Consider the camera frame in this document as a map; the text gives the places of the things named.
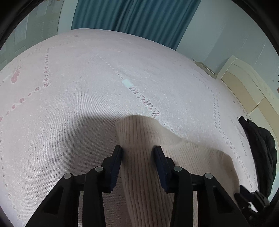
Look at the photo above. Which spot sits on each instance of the pink patterned bed cover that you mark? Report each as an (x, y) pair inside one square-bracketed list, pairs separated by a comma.
[(61, 98)]

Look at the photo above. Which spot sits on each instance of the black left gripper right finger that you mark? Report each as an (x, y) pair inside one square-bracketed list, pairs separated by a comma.
[(215, 206)]

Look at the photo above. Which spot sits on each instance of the beige knit sweater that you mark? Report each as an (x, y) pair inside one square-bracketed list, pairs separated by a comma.
[(147, 202)]

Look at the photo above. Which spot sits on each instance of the black garment on bed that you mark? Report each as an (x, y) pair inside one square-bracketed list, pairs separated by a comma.
[(263, 149)]

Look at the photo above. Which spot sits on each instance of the cream wooden headboard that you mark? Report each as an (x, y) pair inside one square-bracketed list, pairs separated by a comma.
[(252, 92)]

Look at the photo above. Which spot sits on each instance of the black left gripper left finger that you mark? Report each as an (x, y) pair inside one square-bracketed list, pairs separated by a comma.
[(60, 206)]

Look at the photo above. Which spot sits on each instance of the beige bedside table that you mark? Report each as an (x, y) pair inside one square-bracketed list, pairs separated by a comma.
[(205, 68)]

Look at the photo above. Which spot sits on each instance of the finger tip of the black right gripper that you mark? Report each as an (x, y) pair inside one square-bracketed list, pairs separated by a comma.
[(252, 204)]

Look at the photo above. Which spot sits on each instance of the blue curtain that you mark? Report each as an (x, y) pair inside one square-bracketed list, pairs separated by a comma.
[(164, 22)]

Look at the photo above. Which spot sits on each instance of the white wardrobe with red decals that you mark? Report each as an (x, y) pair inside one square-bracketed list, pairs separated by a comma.
[(40, 24)]

